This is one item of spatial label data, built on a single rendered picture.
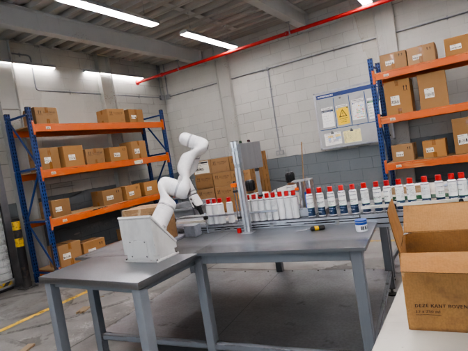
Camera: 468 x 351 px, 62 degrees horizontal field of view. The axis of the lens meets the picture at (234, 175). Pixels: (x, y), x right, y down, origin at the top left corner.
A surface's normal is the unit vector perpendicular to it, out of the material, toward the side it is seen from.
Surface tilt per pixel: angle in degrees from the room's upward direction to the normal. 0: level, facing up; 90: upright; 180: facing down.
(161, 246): 90
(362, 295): 90
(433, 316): 89
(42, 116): 90
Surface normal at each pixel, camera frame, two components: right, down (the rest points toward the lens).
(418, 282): -0.35, 0.11
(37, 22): 0.84, -0.11
